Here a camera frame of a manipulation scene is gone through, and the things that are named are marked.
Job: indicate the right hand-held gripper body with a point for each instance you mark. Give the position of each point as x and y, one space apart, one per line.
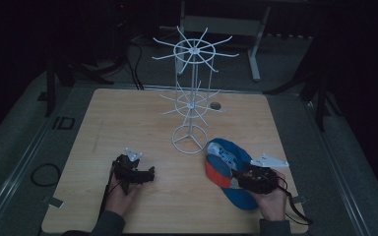
259 178

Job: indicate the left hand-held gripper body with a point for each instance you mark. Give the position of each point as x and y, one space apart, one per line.
124 170

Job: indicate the blue and orange cap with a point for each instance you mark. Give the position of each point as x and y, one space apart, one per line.
221 168

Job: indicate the person's right hand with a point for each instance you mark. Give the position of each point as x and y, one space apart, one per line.
272 203

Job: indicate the person's left hand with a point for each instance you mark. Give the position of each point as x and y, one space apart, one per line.
119 198

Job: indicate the grey tape piece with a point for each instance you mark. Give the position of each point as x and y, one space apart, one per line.
300 199
56 202

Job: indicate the black tripod stand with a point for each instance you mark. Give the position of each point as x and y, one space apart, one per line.
321 98
50 88

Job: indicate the black floor bracket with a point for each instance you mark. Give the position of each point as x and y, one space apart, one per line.
66 123

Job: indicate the white metal desk frame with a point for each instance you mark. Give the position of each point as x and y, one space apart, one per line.
223 25

